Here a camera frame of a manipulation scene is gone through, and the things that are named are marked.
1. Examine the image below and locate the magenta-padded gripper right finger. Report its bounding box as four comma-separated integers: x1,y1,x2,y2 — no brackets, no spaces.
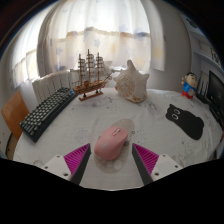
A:
131,143,184,186

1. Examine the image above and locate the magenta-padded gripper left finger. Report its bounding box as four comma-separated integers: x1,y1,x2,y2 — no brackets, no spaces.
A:
42,143,92,186

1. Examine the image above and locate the pink computer mouse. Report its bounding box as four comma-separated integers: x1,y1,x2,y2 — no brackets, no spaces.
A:
93,125,129,161

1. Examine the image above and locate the black cat-shaped mouse pad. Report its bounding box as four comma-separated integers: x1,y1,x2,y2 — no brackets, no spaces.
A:
165,103,205,141

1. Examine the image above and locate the white printed tablecloth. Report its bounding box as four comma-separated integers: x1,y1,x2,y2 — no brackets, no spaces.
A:
12,87,224,191

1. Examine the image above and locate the black mechanical keyboard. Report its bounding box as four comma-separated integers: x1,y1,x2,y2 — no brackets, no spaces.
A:
19,87,78,143

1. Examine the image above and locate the wooden model sailing ship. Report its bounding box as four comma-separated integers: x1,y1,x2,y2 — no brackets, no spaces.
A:
69,49,113,102

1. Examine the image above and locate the orange wooden chair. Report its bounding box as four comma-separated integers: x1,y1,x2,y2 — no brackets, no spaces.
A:
0,90,30,160

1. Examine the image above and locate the large white conch shell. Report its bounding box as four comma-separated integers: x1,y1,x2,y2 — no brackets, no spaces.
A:
113,59,150,104

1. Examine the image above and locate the white radiator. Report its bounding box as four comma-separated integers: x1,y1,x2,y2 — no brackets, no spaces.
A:
31,69,83,104

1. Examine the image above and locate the black router with antennas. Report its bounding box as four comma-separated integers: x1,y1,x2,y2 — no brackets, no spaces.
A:
195,74,211,104

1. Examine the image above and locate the cartoon boy figurine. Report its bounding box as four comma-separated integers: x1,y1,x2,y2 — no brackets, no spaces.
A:
180,71,198,100

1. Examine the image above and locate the black monitor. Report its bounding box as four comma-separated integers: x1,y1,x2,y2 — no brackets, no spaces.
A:
206,69,224,111

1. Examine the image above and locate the white star-print curtain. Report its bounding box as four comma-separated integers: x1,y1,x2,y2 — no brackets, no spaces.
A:
11,0,166,88

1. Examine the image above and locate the white wall shelf unit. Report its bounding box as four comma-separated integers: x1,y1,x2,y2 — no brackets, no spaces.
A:
186,13,224,74

